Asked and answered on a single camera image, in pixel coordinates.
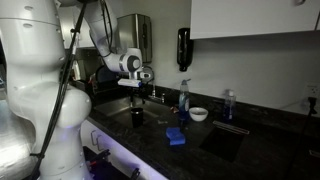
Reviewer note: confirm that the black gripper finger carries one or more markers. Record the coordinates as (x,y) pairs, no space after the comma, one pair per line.
(143,99)
(131,98)

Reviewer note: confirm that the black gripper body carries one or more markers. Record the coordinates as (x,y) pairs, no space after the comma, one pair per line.
(139,91)

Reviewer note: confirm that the black bottle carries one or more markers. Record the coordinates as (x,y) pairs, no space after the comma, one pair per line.
(137,117)

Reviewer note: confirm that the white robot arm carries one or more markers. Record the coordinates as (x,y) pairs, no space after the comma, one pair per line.
(37,71)

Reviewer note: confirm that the steel sink basin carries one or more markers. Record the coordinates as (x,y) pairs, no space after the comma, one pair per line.
(119,110)

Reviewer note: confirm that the blue dish soap bottle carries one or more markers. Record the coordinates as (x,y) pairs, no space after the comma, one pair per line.
(184,101)

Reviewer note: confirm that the clear blue soap bottle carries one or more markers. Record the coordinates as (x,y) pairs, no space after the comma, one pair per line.
(229,104)

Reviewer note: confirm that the chrome faucet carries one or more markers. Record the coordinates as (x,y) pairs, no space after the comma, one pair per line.
(150,80)

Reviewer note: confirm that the black dish rack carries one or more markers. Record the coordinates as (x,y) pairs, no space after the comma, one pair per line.
(105,89)

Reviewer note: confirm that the dark blue plate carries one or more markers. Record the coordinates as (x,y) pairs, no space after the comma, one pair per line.
(104,74)

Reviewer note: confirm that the blue sponge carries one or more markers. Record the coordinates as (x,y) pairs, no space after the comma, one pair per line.
(175,136)

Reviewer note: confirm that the white bowl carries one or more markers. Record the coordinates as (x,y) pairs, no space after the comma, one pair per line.
(198,114)

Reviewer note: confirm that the steel paper towel dispenser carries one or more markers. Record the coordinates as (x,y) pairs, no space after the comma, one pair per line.
(135,31)

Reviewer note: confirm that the white lower cabinet drawer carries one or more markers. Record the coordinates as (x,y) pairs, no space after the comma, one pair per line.
(120,157)

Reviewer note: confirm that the white upper cabinet left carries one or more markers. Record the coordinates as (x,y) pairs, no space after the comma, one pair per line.
(68,19)

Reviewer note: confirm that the white cabinet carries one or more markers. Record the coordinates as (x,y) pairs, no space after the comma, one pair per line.
(68,19)
(232,18)

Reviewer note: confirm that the white upper cabinet right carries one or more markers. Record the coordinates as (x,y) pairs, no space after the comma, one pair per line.
(232,18)

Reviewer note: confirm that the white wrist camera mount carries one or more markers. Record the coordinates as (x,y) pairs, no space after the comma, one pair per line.
(129,82)

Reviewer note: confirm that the black wall soap dispenser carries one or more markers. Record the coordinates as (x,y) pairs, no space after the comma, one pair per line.
(184,49)

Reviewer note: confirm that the white wall outlet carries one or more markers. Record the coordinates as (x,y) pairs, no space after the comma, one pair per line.
(312,90)

